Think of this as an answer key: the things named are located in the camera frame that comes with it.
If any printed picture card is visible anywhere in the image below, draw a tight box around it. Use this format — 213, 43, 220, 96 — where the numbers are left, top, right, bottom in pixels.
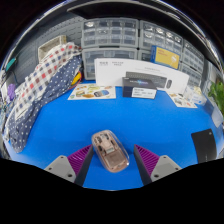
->
67, 83, 117, 101
165, 90, 198, 109

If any transparent pink computer mouse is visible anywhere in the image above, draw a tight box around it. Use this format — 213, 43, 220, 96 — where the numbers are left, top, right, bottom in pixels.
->
91, 129, 130, 174

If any red blue checkered cloth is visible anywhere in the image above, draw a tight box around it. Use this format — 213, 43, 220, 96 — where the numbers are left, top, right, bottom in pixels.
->
13, 42, 83, 121

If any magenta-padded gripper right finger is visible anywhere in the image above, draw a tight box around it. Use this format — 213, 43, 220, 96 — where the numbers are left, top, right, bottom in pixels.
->
133, 143, 183, 187

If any small dark blue box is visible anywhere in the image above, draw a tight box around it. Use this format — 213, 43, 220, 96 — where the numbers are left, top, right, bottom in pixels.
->
121, 76, 158, 100

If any long white keyboard box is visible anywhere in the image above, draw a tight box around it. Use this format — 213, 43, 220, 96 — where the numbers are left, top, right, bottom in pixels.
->
94, 58, 190, 95

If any yellow and blue box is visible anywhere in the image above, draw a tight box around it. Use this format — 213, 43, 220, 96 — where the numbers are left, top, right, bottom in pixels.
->
150, 45, 181, 70

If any black mouse pad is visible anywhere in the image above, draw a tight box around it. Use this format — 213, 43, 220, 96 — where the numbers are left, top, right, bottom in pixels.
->
190, 128, 218, 164

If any green plant in white pot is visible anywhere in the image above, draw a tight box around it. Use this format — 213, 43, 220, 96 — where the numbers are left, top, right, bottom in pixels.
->
207, 80, 224, 116

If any white and blue tissue box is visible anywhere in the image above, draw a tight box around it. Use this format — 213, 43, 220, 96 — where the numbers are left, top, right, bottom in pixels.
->
184, 85, 208, 106

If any navy polka dot cloth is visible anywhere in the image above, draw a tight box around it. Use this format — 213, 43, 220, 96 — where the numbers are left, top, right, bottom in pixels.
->
3, 54, 83, 154

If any beige woven basket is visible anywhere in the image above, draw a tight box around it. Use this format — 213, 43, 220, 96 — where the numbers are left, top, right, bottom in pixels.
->
37, 34, 68, 63

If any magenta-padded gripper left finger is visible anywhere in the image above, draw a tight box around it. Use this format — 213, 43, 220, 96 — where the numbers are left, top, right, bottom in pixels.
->
44, 143, 95, 187

